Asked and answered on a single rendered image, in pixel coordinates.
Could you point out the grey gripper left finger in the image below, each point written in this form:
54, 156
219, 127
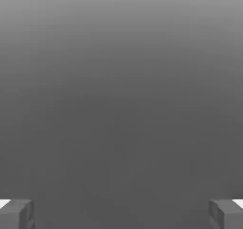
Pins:
15, 215

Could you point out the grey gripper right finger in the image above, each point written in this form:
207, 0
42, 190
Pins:
227, 216

